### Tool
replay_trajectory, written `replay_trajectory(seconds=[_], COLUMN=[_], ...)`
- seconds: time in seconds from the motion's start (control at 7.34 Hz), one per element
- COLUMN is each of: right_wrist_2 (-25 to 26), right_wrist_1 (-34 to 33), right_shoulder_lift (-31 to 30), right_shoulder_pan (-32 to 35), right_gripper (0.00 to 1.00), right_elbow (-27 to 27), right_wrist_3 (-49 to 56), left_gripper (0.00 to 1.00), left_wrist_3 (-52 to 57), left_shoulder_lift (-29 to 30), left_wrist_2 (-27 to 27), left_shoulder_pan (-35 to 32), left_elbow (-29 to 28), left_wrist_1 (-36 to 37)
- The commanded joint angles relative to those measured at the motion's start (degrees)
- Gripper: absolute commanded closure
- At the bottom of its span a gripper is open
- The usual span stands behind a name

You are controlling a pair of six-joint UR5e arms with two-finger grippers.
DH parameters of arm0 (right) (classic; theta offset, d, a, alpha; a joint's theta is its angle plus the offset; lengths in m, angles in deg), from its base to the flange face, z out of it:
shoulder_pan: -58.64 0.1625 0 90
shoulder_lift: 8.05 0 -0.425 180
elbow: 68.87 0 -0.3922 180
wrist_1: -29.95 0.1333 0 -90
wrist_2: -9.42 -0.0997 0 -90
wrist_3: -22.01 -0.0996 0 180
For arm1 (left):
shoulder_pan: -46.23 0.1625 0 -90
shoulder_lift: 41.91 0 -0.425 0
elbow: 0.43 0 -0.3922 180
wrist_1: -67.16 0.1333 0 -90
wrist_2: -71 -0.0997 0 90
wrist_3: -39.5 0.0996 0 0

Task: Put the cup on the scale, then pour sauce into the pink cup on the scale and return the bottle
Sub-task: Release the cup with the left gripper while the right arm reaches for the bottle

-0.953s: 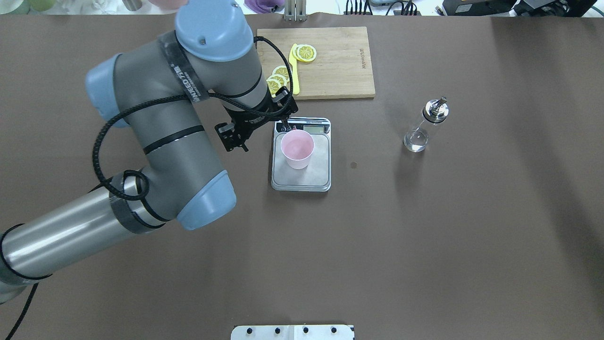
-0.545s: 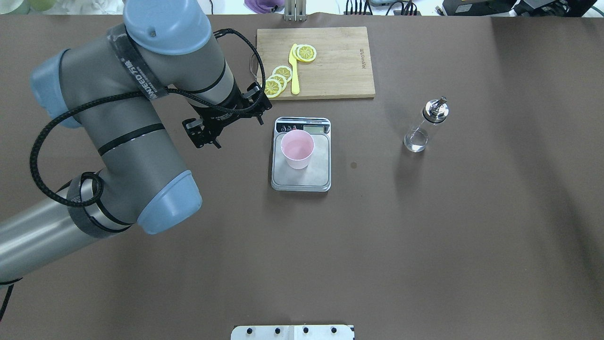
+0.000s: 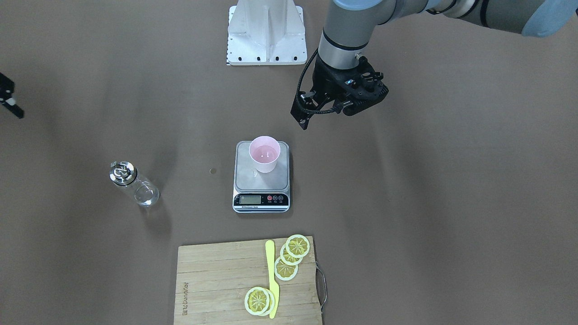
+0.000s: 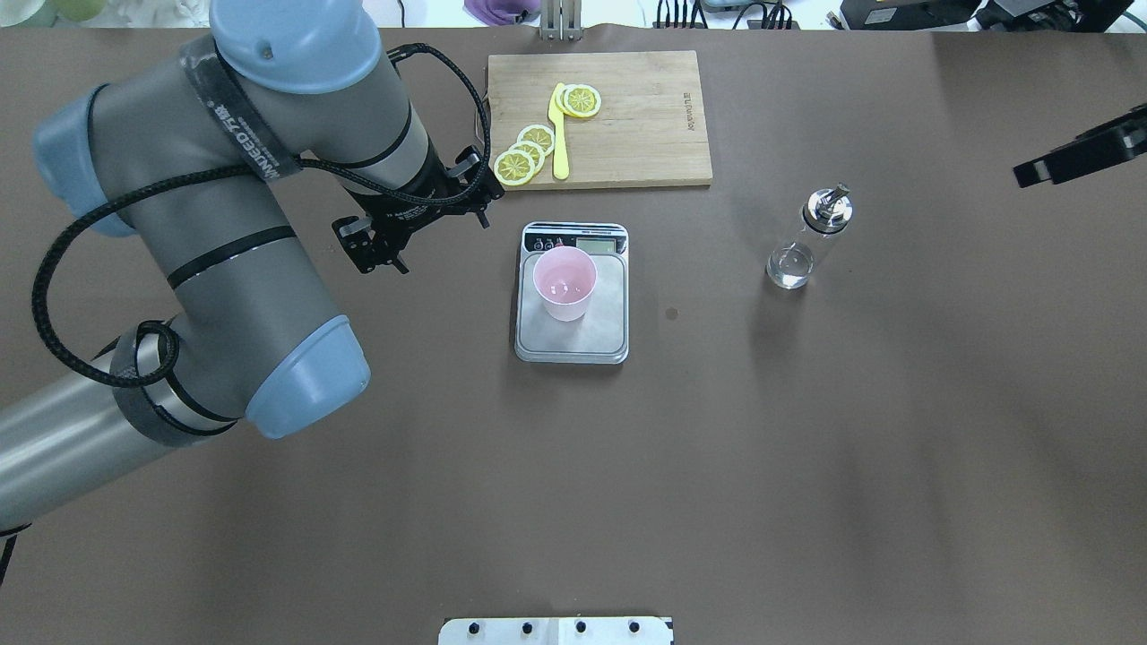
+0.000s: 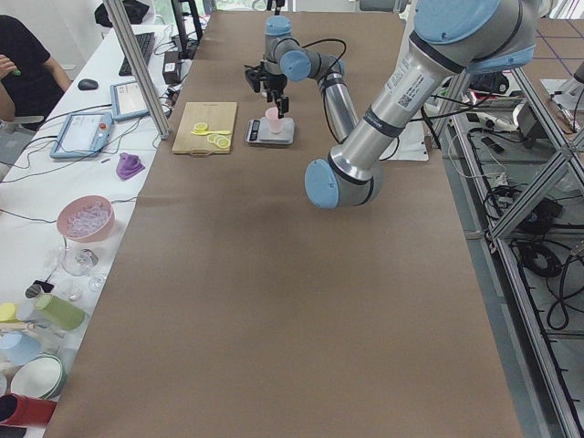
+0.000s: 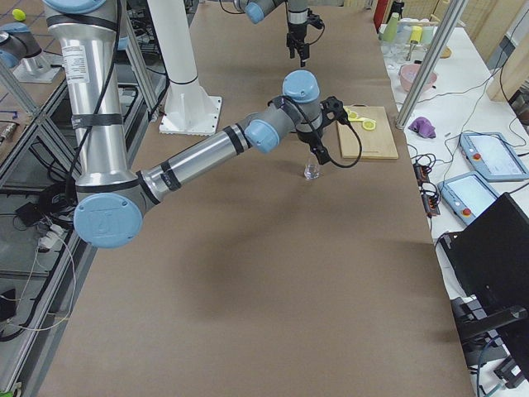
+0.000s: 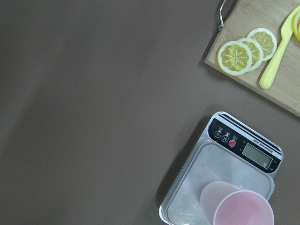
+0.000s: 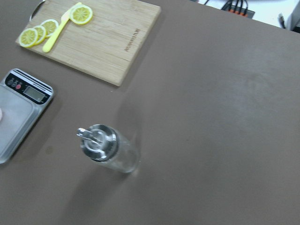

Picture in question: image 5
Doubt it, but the digital kitchen scale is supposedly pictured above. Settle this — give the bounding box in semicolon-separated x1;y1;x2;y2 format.
245;117;296;146

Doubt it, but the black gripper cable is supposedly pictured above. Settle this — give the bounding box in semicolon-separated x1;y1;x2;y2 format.
298;38;350;74

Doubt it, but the pink bowl with ice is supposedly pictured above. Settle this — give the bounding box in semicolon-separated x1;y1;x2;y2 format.
57;195;115;243

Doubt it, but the computer mouse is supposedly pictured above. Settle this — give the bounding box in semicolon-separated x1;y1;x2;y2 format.
78;78;99;91

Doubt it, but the teach pendant far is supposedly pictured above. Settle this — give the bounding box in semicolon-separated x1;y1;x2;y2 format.
109;81;150;121

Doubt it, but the black keyboard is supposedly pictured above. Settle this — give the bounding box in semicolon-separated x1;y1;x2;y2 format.
118;31;157;78

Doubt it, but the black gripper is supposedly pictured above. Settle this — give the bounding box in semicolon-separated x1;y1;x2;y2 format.
262;72;289;118

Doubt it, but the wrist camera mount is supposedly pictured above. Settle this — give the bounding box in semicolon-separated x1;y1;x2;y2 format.
245;65;265;93

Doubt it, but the teach pendant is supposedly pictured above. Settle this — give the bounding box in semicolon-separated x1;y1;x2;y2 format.
49;111;114;160
109;81;150;121

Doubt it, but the pink plastic cup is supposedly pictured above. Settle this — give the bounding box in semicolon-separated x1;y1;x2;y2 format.
265;107;284;134

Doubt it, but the seated person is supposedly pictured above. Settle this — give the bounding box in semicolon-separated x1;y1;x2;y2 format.
1;15;71;122

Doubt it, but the light blue cup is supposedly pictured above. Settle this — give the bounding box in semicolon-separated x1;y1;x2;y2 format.
1;331;42;366

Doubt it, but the bamboo cutting board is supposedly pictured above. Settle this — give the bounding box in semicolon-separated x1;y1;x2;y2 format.
172;102;237;156

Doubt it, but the lemon slice top right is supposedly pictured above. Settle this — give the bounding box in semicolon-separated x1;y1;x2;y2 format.
214;137;231;150

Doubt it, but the yellow plastic knife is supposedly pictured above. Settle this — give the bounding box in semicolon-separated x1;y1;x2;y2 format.
191;130;231;136

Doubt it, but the red cup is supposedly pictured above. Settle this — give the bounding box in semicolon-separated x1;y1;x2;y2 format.
1;393;57;427

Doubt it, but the aluminium frame post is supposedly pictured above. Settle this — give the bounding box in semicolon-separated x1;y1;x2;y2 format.
102;0;171;140

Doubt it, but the teach pendant near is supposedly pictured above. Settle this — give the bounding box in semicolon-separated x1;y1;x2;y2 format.
49;111;114;160

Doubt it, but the white bowl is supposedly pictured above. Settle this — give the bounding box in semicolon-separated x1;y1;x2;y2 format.
10;354;67;400

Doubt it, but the purple cloth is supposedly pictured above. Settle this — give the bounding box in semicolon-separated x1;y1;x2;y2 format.
116;152;145;181

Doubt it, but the green cup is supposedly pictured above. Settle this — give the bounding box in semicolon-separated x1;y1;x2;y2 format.
34;293;85;331

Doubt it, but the lemon slice bottom front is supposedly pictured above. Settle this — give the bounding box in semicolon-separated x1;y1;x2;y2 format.
193;122;209;133

